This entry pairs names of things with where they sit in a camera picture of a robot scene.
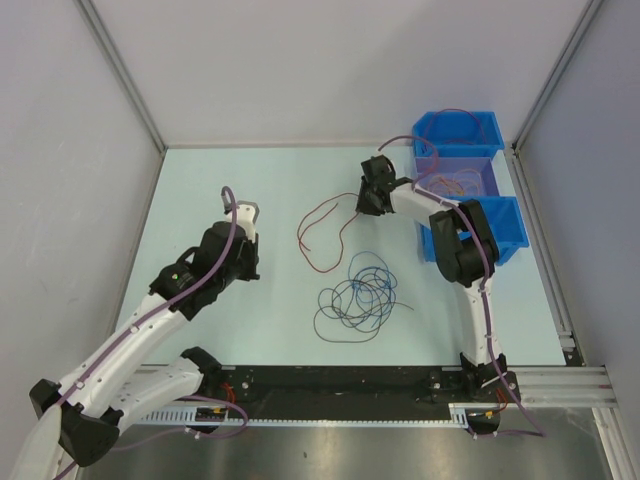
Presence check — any light blue cable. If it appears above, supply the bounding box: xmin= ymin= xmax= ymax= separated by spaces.
xmin=347 ymin=252 xmax=399 ymax=321

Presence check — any dark blue cable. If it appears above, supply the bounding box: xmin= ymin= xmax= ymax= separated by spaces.
xmin=319 ymin=269 xmax=401 ymax=334

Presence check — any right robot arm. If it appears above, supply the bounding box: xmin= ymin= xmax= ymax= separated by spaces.
xmin=356 ymin=155 xmax=514 ymax=401

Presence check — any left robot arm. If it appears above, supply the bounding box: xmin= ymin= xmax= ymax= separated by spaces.
xmin=25 ymin=220 xmax=259 ymax=479

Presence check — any middle lavender bin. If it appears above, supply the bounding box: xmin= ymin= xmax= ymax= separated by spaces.
xmin=414 ymin=157 xmax=500 ymax=197

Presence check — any far blue bin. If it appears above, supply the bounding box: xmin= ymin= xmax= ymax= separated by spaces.
xmin=411 ymin=108 xmax=505 ymax=158

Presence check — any blue bin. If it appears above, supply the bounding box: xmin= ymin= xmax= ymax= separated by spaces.
xmin=411 ymin=108 xmax=505 ymax=158
xmin=451 ymin=196 xmax=529 ymax=266

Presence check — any near blue bin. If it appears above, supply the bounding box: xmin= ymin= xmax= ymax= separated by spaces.
xmin=451 ymin=196 xmax=529 ymax=266

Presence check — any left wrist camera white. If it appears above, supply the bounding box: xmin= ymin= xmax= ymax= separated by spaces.
xmin=225 ymin=201 xmax=260 ymax=243

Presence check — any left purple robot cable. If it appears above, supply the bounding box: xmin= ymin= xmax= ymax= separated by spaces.
xmin=54 ymin=186 xmax=250 ymax=480

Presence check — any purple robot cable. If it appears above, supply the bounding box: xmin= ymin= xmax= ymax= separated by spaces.
xmin=377 ymin=133 xmax=546 ymax=439
xmin=54 ymin=186 xmax=250 ymax=480

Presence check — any brown cable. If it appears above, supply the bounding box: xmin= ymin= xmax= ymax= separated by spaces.
xmin=312 ymin=294 xmax=416 ymax=344

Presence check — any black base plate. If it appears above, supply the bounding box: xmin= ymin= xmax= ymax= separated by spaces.
xmin=196 ymin=366 xmax=520 ymax=420

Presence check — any white cable duct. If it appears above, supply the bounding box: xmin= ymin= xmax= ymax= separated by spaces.
xmin=136 ymin=404 xmax=468 ymax=429

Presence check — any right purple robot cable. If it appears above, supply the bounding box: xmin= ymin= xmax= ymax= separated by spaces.
xmin=377 ymin=133 xmax=546 ymax=439

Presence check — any aluminium frame rail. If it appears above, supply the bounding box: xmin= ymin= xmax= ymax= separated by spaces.
xmin=72 ymin=364 xmax=614 ymax=406

